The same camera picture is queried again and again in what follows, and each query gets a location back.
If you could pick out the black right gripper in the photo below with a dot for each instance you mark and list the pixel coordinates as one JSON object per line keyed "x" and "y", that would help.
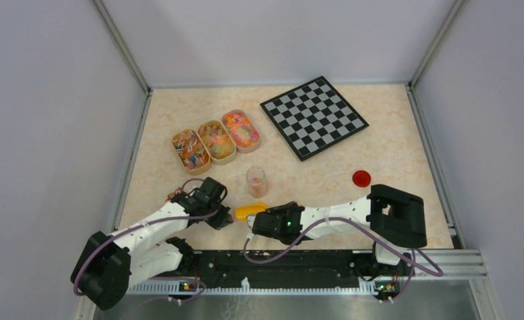
{"x": 275, "y": 210}

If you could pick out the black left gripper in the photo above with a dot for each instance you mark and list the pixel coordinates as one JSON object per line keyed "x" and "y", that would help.
{"x": 222, "y": 218}

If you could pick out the yellow plastic scoop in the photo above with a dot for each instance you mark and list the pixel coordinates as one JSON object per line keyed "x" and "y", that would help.
{"x": 242, "y": 213}

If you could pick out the clear glass jar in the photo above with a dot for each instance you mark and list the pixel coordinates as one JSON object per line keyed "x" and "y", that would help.
{"x": 257, "y": 182}

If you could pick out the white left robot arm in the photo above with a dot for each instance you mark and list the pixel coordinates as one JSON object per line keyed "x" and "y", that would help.
{"x": 110, "y": 264}

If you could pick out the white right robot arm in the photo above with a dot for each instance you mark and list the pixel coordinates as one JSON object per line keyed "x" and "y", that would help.
{"x": 392, "y": 218}

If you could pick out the pink tray with candies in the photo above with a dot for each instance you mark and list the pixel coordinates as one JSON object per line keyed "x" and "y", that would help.
{"x": 241, "y": 130}

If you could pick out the red owl toy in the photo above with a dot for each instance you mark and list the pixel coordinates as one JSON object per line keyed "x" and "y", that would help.
{"x": 173, "y": 193}

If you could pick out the yellow tray with lollipops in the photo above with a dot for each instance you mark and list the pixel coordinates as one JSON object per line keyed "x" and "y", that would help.
{"x": 191, "y": 152}

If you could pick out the cream tray with gummies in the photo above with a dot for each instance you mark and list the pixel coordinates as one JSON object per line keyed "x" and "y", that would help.
{"x": 217, "y": 142}

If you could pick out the red jar lid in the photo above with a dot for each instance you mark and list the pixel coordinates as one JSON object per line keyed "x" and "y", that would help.
{"x": 361, "y": 178}

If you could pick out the black white chessboard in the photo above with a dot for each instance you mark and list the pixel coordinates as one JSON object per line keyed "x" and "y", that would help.
{"x": 313, "y": 117}

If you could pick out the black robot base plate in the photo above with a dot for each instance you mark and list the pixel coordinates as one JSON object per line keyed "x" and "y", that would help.
{"x": 298, "y": 269}

